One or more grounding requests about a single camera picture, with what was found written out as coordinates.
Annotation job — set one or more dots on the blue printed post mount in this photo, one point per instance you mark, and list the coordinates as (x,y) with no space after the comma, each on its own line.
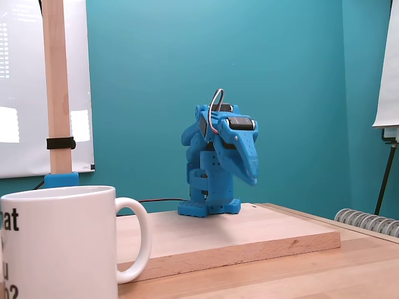
(60,180)

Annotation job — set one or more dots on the white flipchart on stand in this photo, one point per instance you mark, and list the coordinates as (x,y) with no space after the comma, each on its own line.
(389,78)

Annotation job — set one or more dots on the wooden post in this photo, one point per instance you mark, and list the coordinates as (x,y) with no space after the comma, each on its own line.
(56,78)

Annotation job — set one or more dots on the white ceramic mug black lettering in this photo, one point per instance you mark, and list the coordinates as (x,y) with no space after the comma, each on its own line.
(62,243)

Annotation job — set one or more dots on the light wooden base board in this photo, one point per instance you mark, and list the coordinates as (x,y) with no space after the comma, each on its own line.
(233,230)

